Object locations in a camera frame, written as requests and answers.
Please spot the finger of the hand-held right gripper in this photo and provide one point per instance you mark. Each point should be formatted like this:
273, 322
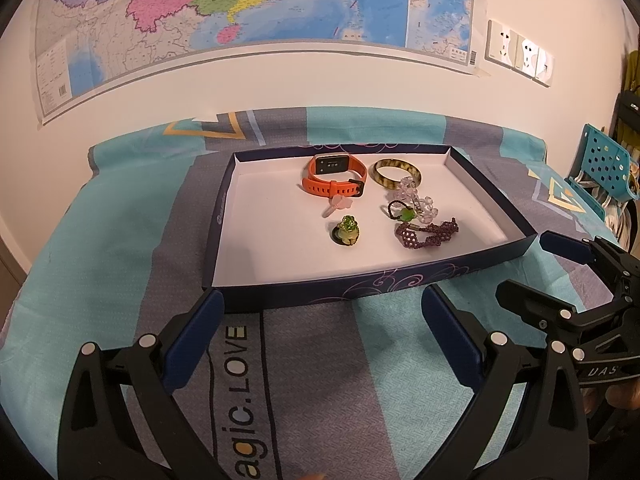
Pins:
535, 302
565, 247

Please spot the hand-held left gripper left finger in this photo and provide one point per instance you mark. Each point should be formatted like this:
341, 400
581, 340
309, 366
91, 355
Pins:
197, 340

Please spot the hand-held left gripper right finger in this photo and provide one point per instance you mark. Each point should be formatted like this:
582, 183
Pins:
450, 340

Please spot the dark blue shallow box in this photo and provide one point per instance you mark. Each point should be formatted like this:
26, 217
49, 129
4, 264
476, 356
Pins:
270, 230

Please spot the green bead ornament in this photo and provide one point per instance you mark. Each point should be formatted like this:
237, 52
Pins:
347, 225

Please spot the pink hair clip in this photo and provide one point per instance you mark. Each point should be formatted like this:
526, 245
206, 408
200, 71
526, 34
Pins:
340, 206

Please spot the tortoiseshell bangle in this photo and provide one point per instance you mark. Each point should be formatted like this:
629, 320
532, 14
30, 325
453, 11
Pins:
377, 177

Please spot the orange smart band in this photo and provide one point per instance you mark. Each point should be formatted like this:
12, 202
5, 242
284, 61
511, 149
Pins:
325, 187

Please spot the yellow green hanging cloth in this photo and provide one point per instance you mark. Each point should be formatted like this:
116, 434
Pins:
632, 72

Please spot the white wall switch plate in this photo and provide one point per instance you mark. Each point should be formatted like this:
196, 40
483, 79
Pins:
546, 67

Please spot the white wall socket plate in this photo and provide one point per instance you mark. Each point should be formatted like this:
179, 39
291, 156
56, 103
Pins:
527, 55
501, 42

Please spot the colourful wall map poster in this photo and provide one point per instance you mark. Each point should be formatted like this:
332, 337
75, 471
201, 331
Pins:
250, 10

